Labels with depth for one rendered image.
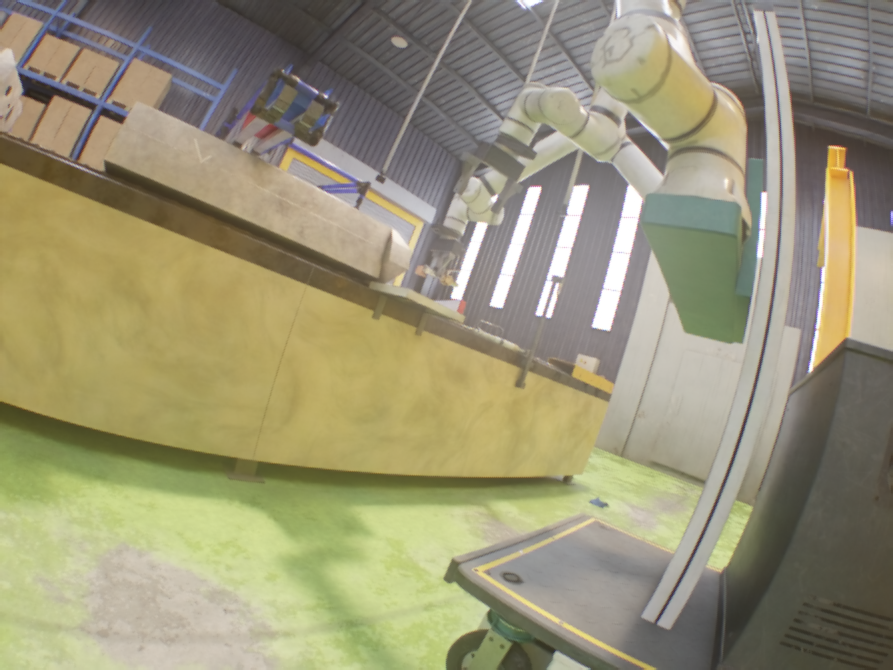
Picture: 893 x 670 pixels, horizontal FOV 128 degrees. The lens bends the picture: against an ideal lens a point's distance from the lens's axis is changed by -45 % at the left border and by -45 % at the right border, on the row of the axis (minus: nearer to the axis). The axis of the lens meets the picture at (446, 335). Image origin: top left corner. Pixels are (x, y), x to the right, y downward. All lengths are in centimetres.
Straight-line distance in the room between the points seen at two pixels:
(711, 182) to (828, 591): 62
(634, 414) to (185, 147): 631
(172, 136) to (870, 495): 163
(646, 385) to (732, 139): 601
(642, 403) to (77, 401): 651
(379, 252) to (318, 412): 60
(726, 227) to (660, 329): 609
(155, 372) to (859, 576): 155
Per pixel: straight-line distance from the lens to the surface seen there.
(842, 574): 67
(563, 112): 93
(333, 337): 137
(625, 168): 152
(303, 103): 133
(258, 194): 126
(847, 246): 455
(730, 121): 78
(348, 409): 148
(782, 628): 68
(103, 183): 123
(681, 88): 69
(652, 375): 663
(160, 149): 125
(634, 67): 65
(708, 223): 63
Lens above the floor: 64
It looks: 3 degrees up
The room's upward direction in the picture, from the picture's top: 19 degrees clockwise
